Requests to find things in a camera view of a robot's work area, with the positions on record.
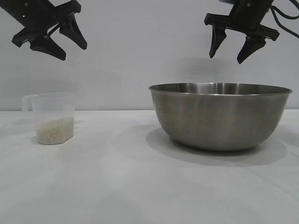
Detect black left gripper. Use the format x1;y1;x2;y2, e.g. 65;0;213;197
0;0;88;61

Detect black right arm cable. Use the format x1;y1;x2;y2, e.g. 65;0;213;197
271;0;299;39

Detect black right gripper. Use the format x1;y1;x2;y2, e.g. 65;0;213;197
204;0;280;64

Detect stainless steel mixing bowl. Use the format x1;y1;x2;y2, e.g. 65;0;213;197
148;82;293;152

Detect translucent plastic measuring cup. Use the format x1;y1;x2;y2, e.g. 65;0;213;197
22;92;75;145

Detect white rice grains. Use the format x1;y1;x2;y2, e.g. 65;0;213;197
36;117;75;145

